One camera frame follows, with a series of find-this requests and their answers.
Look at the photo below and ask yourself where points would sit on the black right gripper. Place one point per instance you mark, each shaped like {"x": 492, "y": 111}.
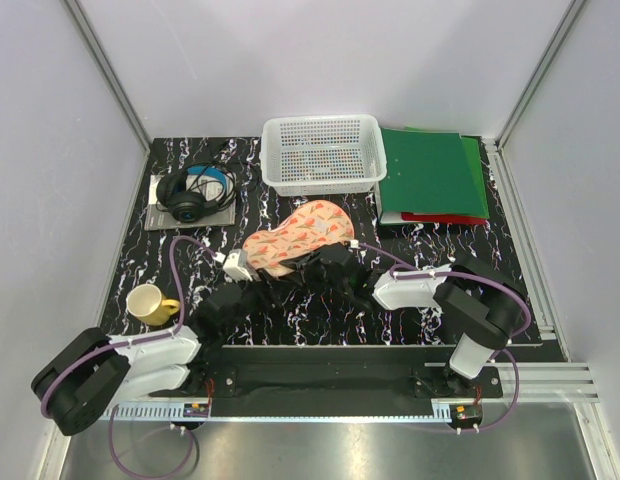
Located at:
{"x": 308, "y": 262}

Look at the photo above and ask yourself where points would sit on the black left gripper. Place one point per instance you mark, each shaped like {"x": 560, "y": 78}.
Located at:
{"x": 266, "y": 288}

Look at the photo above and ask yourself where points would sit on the floral pink laundry bag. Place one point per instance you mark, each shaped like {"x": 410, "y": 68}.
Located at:
{"x": 311, "y": 226}

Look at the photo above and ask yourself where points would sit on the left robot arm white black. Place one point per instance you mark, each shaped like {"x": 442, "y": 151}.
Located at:
{"x": 96, "y": 371}

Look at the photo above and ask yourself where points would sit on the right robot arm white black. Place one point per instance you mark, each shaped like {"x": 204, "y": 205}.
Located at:
{"x": 486, "y": 307}

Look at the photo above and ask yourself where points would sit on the red folder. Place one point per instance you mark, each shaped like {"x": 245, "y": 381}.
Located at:
{"x": 443, "y": 219}

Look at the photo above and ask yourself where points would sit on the yellow ceramic mug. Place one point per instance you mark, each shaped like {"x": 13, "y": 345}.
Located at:
{"x": 148, "y": 304}

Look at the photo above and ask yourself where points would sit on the white plastic mesh basket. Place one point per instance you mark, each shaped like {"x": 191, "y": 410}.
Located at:
{"x": 322, "y": 155}

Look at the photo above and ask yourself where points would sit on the grey booklet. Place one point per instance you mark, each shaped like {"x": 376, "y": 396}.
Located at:
{"x": 190, "y": 201}

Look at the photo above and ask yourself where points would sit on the black blue headphones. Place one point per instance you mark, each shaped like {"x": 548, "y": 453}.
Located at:
{"x": 207, "y": 167}

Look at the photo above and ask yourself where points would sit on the green flat folder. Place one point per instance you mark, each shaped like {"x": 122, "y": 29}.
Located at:
{"x": 472, "y": 151}

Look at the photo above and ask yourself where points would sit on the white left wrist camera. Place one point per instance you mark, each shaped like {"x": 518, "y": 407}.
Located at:
{"x": 237, "y": 267}

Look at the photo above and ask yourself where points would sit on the white slotted cable duct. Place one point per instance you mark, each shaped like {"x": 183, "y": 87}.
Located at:
{"x": 274, "y": 409}

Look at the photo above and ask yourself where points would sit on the aluminium frame rail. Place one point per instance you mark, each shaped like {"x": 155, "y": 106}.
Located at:
{"x": 89, "y": 36}

